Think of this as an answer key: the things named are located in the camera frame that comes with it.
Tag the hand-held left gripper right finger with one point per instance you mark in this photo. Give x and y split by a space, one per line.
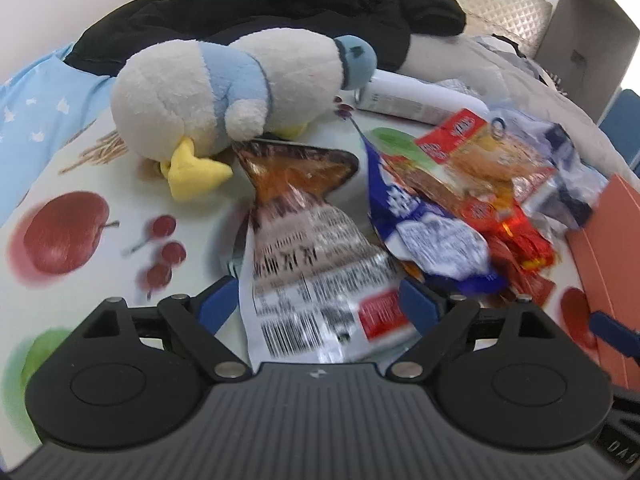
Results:
417 305

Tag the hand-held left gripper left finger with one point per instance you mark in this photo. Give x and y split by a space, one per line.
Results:
221 301

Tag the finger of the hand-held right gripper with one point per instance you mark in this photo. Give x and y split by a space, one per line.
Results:
612 330

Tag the blue and white snack packet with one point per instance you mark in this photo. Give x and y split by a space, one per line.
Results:
435 240

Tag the pink cardboard box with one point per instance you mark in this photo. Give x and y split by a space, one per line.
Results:
615 260

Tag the clear snack packet with barcode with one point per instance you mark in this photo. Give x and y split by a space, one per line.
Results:
300 240

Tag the small red snack packet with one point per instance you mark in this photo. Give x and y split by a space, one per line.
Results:
535 285
520 240

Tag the fruit-print tablecloth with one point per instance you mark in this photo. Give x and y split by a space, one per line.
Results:
125 180

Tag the red-label clear snack packet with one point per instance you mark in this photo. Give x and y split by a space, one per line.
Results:
475 155

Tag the crumpled clear plastic bag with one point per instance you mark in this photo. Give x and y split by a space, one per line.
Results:
565 160

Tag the blue panel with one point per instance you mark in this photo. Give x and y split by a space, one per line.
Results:
622 125

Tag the white tube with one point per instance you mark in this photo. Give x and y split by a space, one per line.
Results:
400 95

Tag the white and blue plush duck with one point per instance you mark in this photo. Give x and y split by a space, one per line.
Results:
280 75

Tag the grey blanket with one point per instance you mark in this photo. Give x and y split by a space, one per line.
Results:
530 85

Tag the light blue star-print cloth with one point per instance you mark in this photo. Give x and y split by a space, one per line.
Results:
40 100

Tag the grey cardboard box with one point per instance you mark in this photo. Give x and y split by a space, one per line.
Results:
585 35

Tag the cream quilted headboard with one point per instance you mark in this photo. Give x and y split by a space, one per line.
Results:
500 5

